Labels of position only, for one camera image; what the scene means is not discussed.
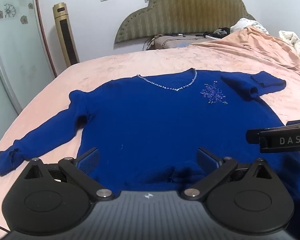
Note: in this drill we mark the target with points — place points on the pink bed sheet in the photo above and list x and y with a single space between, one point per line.
110 65

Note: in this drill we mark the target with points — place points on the olive green padded headboard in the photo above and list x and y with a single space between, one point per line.
190 7

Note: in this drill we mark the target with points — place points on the cream crumpled quilt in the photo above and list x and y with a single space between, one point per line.
293 41

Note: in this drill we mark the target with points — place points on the brown pillow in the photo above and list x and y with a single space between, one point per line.
175 42

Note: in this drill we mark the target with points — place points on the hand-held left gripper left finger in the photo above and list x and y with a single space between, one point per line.
90 162

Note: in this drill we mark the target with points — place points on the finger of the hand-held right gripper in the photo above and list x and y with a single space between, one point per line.
298 123
252 136

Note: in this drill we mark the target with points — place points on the gold tower fan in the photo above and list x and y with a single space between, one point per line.
65 35

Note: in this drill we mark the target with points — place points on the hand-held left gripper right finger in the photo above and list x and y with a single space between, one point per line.
207 160

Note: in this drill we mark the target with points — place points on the flower print wardrobe door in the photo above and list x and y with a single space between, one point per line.
15 42

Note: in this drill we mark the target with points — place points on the orange blanket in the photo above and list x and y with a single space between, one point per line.
252 47

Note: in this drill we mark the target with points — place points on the blue beaded sweater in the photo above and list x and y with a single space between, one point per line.
152 120

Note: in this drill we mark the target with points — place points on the dark clothes pile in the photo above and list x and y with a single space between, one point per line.
216 32

